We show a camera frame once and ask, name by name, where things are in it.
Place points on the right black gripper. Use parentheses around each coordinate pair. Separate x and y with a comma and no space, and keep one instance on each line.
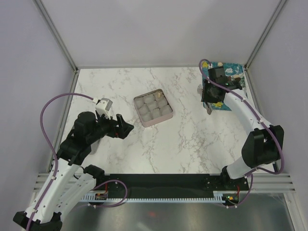
(205,98)

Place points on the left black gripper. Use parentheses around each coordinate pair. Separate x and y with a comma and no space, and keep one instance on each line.
(121,131)

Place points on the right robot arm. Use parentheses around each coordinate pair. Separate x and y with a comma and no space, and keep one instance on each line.
(264,141)

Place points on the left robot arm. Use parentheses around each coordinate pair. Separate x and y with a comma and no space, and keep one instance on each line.
(53,203)

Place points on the pink chocolate tin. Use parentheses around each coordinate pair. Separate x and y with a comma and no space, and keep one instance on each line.
(152,110)

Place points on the blue floral tray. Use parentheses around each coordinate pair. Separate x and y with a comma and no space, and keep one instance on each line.
(229,75)

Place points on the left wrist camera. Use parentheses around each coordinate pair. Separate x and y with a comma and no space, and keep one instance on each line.
(103,107)

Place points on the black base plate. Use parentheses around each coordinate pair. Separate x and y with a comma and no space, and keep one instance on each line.
(177,185)

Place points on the white cable duct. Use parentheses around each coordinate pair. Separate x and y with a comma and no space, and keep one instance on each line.
(95,198)

